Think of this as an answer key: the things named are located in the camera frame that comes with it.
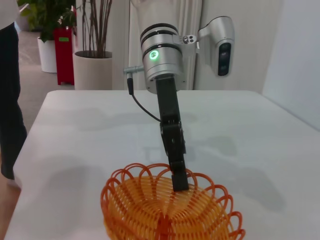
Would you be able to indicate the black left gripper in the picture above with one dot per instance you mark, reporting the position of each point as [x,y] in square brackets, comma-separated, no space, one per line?
[167,100]

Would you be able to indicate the white plant pot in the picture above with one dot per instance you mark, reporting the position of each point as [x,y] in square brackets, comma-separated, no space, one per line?
[47,57]

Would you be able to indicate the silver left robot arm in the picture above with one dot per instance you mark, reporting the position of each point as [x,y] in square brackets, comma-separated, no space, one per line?
[162,65]

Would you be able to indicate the bare stem plant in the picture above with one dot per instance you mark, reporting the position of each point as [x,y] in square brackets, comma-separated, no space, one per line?
[101,32]

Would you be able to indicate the beige round plant pot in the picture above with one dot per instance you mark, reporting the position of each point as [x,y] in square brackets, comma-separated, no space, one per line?
[92,72]

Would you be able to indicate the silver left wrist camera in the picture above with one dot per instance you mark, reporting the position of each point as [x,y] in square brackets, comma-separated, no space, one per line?
[220,37]

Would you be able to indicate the green leafy plant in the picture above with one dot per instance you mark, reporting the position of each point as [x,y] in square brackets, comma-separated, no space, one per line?
[47,15]

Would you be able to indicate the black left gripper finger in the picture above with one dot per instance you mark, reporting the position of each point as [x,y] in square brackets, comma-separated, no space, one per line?
[180,180]

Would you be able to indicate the red box stand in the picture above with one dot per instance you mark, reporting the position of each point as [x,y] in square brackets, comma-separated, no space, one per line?
[64,60]

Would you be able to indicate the person in dark trousers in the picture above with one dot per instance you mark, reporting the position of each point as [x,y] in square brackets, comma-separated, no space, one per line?
[10,100]

